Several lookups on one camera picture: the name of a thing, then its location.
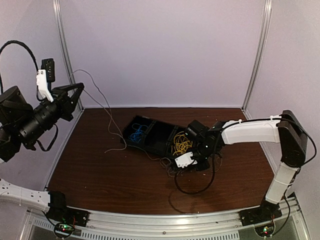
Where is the yellow cable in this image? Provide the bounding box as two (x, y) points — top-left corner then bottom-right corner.
(171, 131), (194, 156)

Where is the blue cable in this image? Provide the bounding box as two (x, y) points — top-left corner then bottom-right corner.
(127, 122), (148, 146)

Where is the grey cable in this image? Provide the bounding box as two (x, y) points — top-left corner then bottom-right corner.
(71, 69), (198, 177)

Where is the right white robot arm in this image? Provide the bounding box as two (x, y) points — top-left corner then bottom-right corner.
(175, 110), (312, 221)

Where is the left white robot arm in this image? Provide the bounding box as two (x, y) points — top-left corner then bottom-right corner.
(0, 83), (85, 222)

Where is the black three-compartment bin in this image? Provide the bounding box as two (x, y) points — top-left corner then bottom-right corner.
(120, 115), (189, 159)

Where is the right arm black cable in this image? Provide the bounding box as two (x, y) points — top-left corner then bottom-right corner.
(173, 149), (223, 195)

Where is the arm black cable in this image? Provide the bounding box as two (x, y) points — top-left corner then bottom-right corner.
(173, 149), (223, 195)
(0, 39), (42, 96)

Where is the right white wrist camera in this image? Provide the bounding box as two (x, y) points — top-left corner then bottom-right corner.
(174, 152), (198, 169)

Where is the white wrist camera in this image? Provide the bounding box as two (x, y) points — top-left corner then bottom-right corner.
(36, 58), (56, 103)
(174, 152), (198, 169)

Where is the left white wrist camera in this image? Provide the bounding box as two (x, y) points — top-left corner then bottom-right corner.
(36, 58), (56, 103)

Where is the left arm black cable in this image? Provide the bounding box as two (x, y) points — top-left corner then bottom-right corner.
(0, 39), (42, 96)

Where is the left aluminium frame post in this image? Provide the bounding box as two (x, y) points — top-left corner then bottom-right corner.
(51, 0), (85, 112)

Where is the aluminium frame post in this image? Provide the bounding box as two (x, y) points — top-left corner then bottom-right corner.
(51, 0), (85, 112)
(241, 0), (273, 113)

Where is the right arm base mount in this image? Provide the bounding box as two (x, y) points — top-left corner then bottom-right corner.
(239, 207), (282, 238)

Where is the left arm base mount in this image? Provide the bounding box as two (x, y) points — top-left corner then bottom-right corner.
(42, 207), (90, 240)

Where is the aluminium front rail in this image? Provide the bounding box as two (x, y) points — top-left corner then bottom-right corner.
(24, 203), (308, 240)

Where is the right aluminium frame post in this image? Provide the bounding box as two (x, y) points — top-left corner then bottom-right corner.
(241, 0), (273, 113)

